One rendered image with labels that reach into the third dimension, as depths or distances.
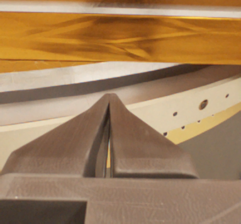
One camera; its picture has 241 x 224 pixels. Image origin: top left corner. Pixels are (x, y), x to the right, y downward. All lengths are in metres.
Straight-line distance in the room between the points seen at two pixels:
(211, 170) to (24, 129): 0.31
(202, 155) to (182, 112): 0.14
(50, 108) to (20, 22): 0.08
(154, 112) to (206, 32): 0.09
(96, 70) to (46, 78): 0.05
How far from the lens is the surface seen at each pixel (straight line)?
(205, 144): 0.38
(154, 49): 0.22
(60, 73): 0.22
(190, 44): 0.23
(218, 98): 0.29
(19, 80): 0.22
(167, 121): 0.25
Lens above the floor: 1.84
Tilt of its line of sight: 36 degrees down
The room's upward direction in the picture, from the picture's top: 2 degrees clockwise
